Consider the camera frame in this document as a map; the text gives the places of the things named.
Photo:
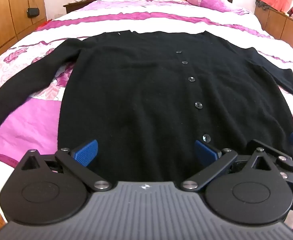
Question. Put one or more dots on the small black pouch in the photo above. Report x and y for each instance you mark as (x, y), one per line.
(33, 12)

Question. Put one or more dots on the light wooden wardrobe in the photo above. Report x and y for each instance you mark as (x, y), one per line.
(9, 12)

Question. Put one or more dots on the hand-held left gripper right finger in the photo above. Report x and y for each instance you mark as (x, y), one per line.
(206, 153)

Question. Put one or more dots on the black button cardigan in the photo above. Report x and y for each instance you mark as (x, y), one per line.
(136, 92)

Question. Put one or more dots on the dark wooden nightstand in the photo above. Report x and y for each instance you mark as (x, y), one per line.
(76, 5)

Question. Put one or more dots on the purple floral bedspread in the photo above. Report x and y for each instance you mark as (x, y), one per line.
(141, 20)

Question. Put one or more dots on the brown wooden dresser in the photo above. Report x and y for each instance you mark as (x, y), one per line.
(284, 27)

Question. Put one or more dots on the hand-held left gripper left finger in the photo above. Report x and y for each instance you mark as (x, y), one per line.
(86, 152)

